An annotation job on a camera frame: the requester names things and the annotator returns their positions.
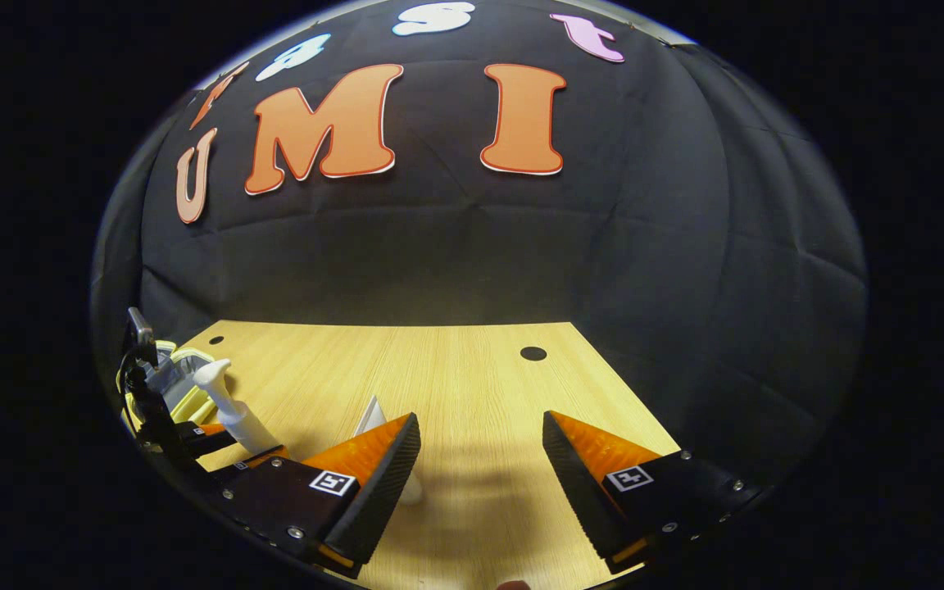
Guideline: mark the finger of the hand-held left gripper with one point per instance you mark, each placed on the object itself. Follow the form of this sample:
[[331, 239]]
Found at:
[[259, 457], [206, 436]]

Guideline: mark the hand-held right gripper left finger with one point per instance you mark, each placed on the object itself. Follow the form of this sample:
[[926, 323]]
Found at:
[[382, 500]]

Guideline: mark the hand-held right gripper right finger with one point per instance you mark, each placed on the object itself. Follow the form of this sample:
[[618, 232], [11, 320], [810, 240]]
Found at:
[[583, 500]]

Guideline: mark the white pump bottle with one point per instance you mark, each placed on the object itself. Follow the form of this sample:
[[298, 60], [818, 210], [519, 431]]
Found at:
[[238, 418]]

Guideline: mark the black backdrop cloth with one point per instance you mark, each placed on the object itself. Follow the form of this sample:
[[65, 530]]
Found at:
[[521, 246]]

